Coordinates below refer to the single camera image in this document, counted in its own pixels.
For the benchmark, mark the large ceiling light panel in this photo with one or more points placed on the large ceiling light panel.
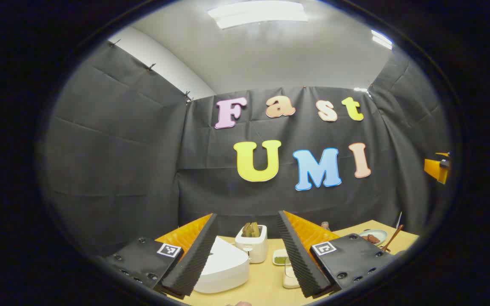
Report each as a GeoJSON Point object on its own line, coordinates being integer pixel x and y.
{"type": "Point", "coordinates": [257, 12]}

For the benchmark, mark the white toaster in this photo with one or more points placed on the white toaster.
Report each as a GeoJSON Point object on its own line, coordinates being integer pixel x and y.
{"type": "Point", "coordinates": [253, 248]}

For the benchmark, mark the brown wooden spoon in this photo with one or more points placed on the brown wooden spoon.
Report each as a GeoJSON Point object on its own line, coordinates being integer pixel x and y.
{"type": "Point", "coordinates": [394, 237]}

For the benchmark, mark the small dish of green food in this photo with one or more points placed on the small dish of green food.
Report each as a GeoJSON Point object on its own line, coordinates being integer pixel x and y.
{"type": "Point", "coordinates": [280, 258]}

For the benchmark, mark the toasted bread slice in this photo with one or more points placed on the toasted bread slice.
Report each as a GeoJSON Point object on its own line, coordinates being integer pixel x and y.
{"type": "Point", "coordinates": [255, 229]}
{"type": "Point", "coordinates": [246, 230]}

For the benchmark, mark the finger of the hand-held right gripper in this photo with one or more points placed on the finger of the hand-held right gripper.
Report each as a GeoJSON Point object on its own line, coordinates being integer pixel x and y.
{"type": "Point", "coordinates": [434, 166]}

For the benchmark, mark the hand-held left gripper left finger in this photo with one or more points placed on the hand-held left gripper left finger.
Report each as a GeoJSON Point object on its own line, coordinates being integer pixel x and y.
{"type": "Point", "coordinates": [194, 259]}

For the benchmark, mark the pale green plate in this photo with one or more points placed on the pale green plate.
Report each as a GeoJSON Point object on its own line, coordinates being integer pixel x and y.
{"type": "Point", "coordinates": [379, 233]}

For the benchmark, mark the small ceiling light panel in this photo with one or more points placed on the small ceiling light panel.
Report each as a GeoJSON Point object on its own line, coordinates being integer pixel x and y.
{"type": "Point", "coordinates": [382, 39]}

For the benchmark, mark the white rice cooker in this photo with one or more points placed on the white rice cooker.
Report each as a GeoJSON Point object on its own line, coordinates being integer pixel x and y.
{"type": "Point", "coordinates": [223, 267]}

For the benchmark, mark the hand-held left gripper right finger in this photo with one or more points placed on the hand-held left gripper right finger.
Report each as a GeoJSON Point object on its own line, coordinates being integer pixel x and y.
{"type": "Point", "coordinates": [300, 259]}

